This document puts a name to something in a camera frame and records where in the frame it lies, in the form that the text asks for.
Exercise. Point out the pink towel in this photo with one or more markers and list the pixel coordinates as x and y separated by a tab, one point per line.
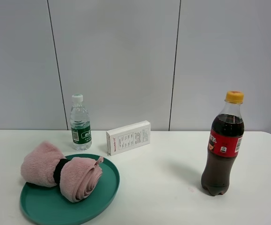
46	166

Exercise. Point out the white cardboard box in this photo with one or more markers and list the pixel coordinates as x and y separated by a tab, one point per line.
128	137

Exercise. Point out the clear water bottle green label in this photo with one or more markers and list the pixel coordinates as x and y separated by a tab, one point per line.
80	124

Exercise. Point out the cola bottle yellow cap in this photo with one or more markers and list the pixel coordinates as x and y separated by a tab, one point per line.
223	146

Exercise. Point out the teal round plate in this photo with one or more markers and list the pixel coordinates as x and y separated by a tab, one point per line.
47	206

